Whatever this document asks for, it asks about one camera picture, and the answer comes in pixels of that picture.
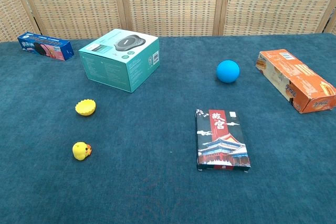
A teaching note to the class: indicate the blue ball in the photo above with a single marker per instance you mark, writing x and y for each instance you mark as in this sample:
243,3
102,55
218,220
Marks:
228,71

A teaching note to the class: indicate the orange snack box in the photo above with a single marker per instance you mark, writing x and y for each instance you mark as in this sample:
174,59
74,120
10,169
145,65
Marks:
294,78

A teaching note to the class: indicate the yellow cup-shaped toy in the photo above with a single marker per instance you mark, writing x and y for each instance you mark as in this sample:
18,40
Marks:
85,108

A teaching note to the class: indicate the woven rattan folding screen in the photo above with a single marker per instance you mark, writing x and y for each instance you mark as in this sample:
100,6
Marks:
168,2

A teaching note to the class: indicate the light blue product box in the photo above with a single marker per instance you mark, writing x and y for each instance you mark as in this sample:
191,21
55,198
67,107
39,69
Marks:
118,61

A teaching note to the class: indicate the blue cookie box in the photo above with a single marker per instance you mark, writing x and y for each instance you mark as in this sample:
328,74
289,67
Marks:
44,46

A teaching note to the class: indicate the dark palace picture box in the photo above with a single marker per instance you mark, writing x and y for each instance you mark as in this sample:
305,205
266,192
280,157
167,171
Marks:
221,140

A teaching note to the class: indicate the teal carpet table cover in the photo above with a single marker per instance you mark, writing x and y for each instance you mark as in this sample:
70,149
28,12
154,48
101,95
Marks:
147,155

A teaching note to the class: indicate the yellow duck toy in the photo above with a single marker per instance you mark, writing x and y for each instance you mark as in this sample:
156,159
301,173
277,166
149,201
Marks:
80,151

